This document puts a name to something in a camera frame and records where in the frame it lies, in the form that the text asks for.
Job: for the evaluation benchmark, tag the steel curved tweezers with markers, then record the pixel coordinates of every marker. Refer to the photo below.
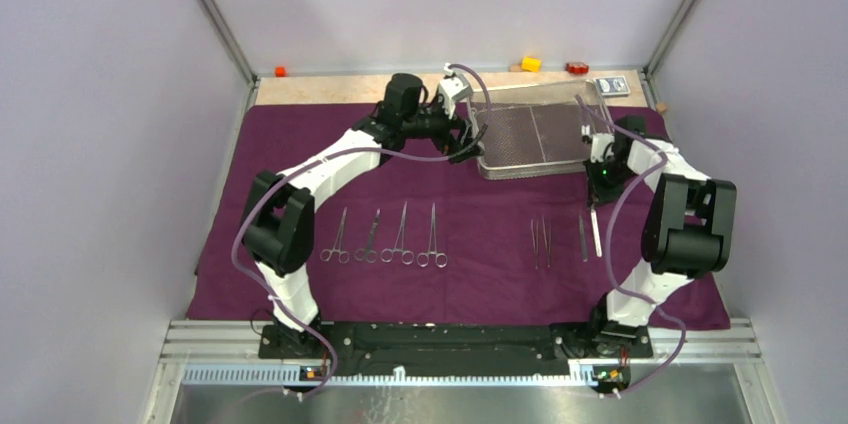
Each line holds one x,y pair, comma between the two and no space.
534,228

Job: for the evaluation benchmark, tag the yellow small block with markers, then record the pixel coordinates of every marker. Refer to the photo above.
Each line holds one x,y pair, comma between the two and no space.
530,64

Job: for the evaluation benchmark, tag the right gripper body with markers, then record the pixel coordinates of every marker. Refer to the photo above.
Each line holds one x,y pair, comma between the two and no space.
607,180

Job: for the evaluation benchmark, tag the steel forceps clamp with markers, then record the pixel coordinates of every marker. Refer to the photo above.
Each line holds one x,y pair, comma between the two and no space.
399,249

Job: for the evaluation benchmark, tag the metal mesh instrument tray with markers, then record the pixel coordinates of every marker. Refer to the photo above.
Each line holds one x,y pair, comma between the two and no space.
536,130

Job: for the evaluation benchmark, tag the purple cloth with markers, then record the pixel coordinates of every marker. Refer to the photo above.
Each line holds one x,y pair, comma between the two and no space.
483,226

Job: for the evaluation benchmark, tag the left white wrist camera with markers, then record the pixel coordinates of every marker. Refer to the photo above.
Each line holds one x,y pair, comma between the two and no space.
452,89

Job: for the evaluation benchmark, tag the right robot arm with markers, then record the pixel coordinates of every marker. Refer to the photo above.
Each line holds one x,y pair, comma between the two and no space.
687,233

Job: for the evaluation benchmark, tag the blue playing card deck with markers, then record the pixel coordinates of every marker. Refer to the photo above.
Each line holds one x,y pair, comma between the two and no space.
612,86

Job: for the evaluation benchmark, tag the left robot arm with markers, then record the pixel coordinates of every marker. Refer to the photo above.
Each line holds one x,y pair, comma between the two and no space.
278,224

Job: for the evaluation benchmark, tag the small steel hemostat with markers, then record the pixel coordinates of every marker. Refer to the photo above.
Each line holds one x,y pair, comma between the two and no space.
336,250

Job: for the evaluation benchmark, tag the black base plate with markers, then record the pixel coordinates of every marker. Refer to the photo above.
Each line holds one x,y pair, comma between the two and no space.
453,350

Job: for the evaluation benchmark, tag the red small block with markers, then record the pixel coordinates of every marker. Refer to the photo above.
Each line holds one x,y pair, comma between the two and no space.
577,67

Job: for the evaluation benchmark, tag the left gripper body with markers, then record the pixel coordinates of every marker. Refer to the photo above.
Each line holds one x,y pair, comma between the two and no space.
445,140

